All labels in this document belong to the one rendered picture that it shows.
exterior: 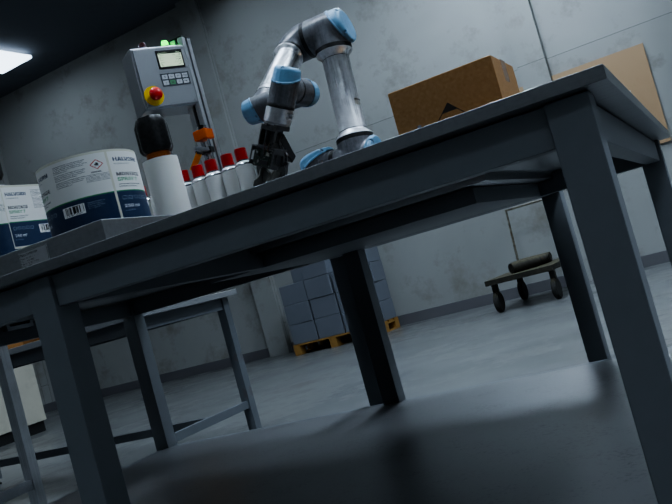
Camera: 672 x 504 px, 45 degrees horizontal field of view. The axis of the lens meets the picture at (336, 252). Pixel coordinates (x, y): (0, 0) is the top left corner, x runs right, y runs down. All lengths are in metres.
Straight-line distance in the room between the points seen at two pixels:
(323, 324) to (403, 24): 3.55
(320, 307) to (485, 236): 2.02
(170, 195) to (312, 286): 7.27
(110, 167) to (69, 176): 0.08
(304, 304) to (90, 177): 7.76
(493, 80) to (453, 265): 7.30
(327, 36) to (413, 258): 7.15
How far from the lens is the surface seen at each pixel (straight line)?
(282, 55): 2.54
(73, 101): 12.51
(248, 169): 2.24
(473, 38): 9.40
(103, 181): 1.64
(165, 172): 2.03
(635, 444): 1.64
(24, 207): 1.99
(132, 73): 2.52
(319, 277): 9.18
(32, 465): 3.18
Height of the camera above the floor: 0.65
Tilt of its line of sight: 2 degrees up
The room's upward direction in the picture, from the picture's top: 15 degrees counter-clockwise
